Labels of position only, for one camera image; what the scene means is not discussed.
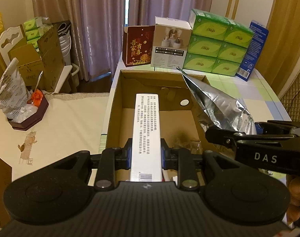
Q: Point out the stack of white buckets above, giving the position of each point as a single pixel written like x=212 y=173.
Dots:
x=65 y=44

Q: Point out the brown printed box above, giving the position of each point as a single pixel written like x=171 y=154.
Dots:
x=0 y=187

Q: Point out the wooden slats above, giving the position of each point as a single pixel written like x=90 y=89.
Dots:
x=233 y=5

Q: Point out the clear plastic packaging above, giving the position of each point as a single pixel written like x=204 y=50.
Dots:
x=195 y=148

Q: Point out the dark red tray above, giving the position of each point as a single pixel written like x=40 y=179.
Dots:
x=29 y=119

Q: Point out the cream embroidered tablecloth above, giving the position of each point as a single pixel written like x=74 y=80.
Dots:
x=66 y=128

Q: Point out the tall open cardboard carton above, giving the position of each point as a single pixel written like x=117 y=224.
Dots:
x=41 y=59

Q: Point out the quilted chair cover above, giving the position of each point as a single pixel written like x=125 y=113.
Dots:
x=296 y=96

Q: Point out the white carved chair back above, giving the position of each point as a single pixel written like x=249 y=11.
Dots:
x=9 y=39

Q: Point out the person's right hand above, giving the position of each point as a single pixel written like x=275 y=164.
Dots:
x=298 y=197

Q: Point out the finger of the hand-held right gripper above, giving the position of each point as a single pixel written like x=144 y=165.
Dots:
x=283 y=127
x=226 y=137

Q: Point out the silver foil pouch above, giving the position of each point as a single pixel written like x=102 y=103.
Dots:
x=214 y=101

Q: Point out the small pile of tissue packs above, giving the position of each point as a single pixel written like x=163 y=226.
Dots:
x=33 y=30

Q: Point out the brown cardboard box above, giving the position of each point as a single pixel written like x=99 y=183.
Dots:
x=125 y=126

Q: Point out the long white medicine box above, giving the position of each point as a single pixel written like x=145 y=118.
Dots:
x=146 y=128

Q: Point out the white folding stool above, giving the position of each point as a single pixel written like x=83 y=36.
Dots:
x=66 y=76

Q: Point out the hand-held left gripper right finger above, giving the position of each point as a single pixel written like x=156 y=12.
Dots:
x=164 y=154

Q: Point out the stack of green tissue packs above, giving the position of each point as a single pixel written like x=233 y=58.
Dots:
x=216 y=44

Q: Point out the dark red gift box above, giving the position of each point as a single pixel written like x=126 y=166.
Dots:
x=137 y=47

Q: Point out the pink curtain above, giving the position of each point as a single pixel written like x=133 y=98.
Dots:
x=98 y=24

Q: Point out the white product box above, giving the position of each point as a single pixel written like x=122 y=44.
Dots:
x=169 y=44

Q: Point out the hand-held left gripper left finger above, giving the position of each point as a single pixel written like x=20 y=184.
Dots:
x=128 y=153

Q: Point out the blue printed carton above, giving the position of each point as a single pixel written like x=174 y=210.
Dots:
x=253 y=51

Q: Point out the orange packet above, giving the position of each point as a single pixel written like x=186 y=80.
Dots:
x=37 y=97

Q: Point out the metal spoon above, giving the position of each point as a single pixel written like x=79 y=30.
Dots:
x=38 y=81

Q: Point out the grey printed foil bag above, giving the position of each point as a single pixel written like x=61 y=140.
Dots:
x=9 y=86

